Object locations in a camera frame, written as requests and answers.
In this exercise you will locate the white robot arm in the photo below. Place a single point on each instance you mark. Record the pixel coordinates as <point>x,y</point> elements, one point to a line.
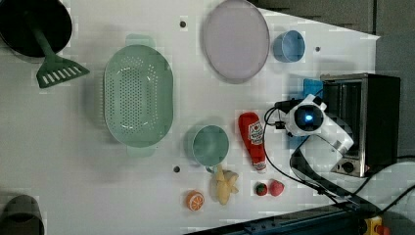
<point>306,117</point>

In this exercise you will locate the green mug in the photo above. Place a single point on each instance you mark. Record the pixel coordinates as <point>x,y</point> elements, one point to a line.
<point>206,145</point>

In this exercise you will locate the red ketchup bottle toy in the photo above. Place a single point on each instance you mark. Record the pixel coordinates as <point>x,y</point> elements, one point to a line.
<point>251,133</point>

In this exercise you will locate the peeled banana toy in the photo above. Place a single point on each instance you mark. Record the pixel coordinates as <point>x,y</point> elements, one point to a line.
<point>225,184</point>

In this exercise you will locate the green perforated colander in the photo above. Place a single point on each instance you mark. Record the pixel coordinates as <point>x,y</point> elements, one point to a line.
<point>138,95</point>

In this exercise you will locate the lilac round plate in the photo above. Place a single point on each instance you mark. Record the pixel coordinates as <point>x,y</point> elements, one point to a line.
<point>236,39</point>

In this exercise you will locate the orange slice toy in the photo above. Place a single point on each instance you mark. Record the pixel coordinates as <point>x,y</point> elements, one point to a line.
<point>195,200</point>

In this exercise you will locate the small red strawberry toy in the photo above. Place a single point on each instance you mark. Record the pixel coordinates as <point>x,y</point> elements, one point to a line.
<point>261,189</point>

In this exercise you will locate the large pink strawberry toy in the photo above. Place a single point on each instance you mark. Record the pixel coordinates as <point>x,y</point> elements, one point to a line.
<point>276,188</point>

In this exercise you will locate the blue bowl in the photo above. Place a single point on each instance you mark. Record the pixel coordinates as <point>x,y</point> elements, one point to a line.
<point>289,47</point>

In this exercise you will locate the green slotted spatula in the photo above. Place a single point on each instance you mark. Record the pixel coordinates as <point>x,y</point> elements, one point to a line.
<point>54,69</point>

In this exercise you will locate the black utensil holder cup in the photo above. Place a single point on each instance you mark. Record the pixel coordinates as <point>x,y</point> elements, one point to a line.
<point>52,17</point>

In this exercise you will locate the yellow red emergency button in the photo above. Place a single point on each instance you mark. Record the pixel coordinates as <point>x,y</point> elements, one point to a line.
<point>375,226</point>

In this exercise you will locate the blue metal frame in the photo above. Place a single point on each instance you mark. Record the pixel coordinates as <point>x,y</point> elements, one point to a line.
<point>328,220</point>

